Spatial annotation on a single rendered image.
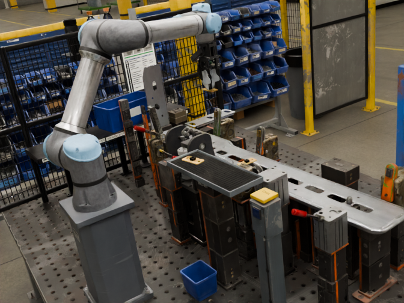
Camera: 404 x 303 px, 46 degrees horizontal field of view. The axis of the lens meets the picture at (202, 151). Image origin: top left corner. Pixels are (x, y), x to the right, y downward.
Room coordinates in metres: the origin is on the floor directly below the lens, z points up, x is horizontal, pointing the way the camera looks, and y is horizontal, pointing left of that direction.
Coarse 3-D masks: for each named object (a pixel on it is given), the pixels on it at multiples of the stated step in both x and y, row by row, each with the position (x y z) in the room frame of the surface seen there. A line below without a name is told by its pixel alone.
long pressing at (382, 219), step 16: (192, 128) 2.39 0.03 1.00; (224, 144) 2.09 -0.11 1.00; (224, 160) 1.91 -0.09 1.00; (272, 160) 1.84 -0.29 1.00; (288, 176) 1.66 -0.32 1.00; (304, 176) 1.64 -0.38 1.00; (304, 192) 1.52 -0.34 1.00; (336, 192) 1.49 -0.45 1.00; (352, 192) 1.47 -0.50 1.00; (320, 208) 1.39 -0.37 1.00; (352, 208) 1.37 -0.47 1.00; (368, 208) 1.36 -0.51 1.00; (384, 208) 1.34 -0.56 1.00; (400, 208) 1.32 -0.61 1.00; (352, 224) 1.28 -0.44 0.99; (368, 224) 1.26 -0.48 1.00; (384, 224) 1.25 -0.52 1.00
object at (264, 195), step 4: (264, 188) 1.29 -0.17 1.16; (256, 192) 1.27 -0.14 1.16; (260, 192) 1.27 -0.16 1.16; (264, 192) 1.26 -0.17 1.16; (268, 192) 1.26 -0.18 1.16; (272, 192) 1.25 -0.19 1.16; (276, 192) 1.25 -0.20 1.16; (252, 196) 1.25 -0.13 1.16; (256, 196) 1.25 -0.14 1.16; (260, 196) 1.24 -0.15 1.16; (264, 196) 1.24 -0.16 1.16; (268, 196) 1.24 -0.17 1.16; (272, 196) 1.24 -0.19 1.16; (276, 196) 1.24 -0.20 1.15; (260, 200) 1.23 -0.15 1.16; (264, 200) 1.22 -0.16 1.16; (268, 200) 1.23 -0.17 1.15
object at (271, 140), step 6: (270, 138) 1.97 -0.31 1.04; (276, 138) 1.99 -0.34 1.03; (264, 144) 1.95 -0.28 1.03; (270, 144) 1.97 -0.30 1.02; (276, 144) 1.99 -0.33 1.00; (264, 150) 1.95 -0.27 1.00; (270, 150) 1.97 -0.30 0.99; (276, 150) 1.99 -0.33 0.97; (264, 156) 1.95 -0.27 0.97; (270, 156) 1.96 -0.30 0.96; (276, 156) 1.98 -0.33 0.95
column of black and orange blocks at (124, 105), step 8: (120, 104) 2.40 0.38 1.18; (128, 104) 2.41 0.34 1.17; (128, 112) 2.40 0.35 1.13; (128, 120) 2.42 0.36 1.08; (128, 128) 2.40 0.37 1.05; (128, 136) 2.39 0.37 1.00; (128, 144) 2.41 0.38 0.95; (136, 152) 2.41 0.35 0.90; (136, 160) 2.41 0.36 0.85; (136, 168) 2.40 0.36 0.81; (136, 176) 2.39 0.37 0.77; (136, 184) 2.39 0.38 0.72; (144, 184) 2.41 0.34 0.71
